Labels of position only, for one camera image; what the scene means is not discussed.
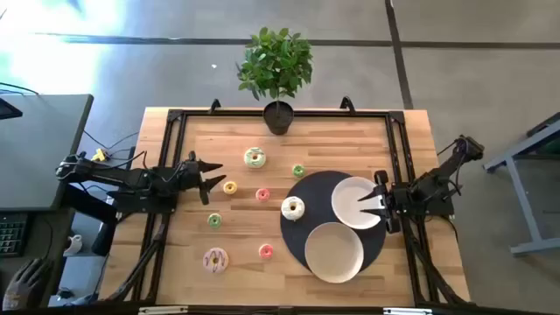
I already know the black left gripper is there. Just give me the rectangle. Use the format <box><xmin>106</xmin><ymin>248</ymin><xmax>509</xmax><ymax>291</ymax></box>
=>
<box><xmin>173</xmin><ymin>150</ymin><xmax>228</xmax><ymax>207</ymax></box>

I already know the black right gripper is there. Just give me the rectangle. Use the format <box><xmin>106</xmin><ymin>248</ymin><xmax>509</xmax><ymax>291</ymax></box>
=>
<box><xmin>357</xmin><ymin>169</ymin><xmax>407</xmax><ymax>235</ymax></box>

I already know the large green white donut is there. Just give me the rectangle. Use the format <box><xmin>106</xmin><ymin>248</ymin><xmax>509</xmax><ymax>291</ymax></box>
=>
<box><xmin>243</xmin><ymin>146</ymin><xmax>268</xmax><ymax>170</ymax></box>

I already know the white round plate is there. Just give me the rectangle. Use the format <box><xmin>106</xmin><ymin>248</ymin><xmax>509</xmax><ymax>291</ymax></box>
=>
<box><xmin>331</xmin><ymin>176</ymin><xmax>386</xmax><ymax>230</ymax></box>
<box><xmin>304</xmin><ymin>221</ymin><xmax>365</xmax><ymax>284</ymax></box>

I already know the dark round woven placemat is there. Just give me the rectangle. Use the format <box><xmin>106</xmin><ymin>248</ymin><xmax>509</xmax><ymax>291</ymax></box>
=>
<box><xmin>279</xmin><ymin>170</ymin><xmax>388</xmax><ymax>273</ymax></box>

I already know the green potted plant black pot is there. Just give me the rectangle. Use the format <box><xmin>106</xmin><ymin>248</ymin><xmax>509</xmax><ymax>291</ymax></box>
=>
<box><xmin>235</xmin><ymin>26</ymin><xmax>314</xmax><ymax>136</ymax></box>

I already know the white mug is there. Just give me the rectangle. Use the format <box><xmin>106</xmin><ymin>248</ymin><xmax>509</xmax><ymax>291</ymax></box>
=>
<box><xmin>64</xmin><ymin>234</ymin><xmax>83</xmax><ymax>256</ymax></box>

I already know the grey metal table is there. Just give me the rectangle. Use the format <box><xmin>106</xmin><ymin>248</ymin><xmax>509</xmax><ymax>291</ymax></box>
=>
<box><xmin>483</xmin><ymin>111</ymin><xmax>560</xmax><ymax>257</ymax></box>

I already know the black keyboard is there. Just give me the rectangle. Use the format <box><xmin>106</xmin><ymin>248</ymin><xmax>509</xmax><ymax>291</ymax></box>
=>
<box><xmin>0</xmin><ymin>213</ymin><xmax>30</xmax><ymax>258</ymax></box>

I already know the black flat device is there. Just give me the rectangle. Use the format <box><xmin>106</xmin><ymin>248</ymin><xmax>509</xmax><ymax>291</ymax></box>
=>
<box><xmin>0</xmin><ymin>97</ymin><xmax>24</xmax><ymax>121</ymax></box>

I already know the person's hand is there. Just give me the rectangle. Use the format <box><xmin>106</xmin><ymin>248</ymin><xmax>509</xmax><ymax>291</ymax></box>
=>
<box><xmin>2</xmin><ymin>257</ymin><xmax>54</xmax><ymax>312</ymax></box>

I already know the black aluminium table frame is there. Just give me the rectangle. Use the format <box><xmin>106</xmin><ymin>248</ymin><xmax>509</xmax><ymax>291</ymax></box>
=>
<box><xmin>104</xmin><ymin>96</ymin><xmax>472</xmax><ymax>307</ymax></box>

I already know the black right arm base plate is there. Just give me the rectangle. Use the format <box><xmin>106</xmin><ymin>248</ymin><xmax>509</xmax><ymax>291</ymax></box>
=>
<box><xmin>393</xmin><ymin>181</ymin><xmax>456</xmax><ymax>218</ymax></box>

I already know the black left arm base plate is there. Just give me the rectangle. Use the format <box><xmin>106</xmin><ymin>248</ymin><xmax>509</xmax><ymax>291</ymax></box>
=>
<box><xmin>107</xmin><ymin>190</ymin><xmax>179</xmax><ymax>215</ymax></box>

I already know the silver metal bracket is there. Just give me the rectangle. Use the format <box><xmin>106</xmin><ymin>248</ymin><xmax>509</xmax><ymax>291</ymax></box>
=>
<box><xmin>137</xmin><ymin>305</ymin><xmax>190</xmax><ymax>315</ymax></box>
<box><xmin>382</xmin><ymin>307</ymin><xmax>434</xmax><ymax>315</ymax></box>

